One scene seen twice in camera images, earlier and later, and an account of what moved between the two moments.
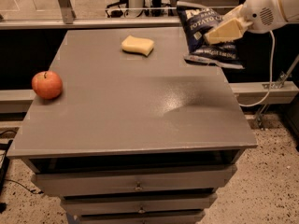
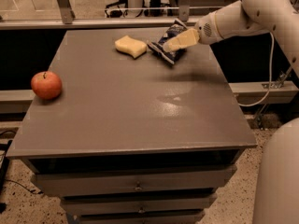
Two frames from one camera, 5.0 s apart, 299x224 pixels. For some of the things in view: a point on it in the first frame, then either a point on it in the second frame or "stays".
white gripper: x=264 y=11 to x=206 y=31
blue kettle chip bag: x=195 y=21 to x=174 y=30
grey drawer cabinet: x=138 y=134 stays
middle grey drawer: x=118 y=203 stays
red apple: x=47 y=84 stays
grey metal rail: x=156 y=22 stays
